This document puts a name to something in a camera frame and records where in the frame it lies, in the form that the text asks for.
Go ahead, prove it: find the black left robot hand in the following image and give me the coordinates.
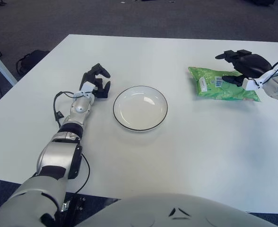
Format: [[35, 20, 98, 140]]
[[81, 63, 112, 99]]

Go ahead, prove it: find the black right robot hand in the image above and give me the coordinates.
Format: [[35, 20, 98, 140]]
[[215, 49, 273, 87]]

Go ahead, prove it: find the green snack chip bag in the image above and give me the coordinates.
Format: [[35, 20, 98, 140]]
[[188, 66, 261, 103]]

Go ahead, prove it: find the white plate with black rim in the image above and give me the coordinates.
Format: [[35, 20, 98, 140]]
[[113, 85, 169, 132]]

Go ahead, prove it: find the black bolted mounting plate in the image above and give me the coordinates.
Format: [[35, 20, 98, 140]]
[[69, 194, 87, 213]]

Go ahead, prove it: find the black bulky floor item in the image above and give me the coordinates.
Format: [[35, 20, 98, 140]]
[[244, 0, 277, 7]]

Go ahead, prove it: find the black backpack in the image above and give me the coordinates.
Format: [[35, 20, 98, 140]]
[[16, 49, 51, 76]]

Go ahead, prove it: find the white table leg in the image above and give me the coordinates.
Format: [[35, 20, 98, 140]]
[[0, 42, 18, 86]]

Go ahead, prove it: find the white robot torso shell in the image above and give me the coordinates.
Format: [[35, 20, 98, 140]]
[[76, 192, 278, 227]]

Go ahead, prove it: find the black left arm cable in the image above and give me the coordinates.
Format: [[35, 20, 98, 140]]
[[53, 91, 91, 193]]

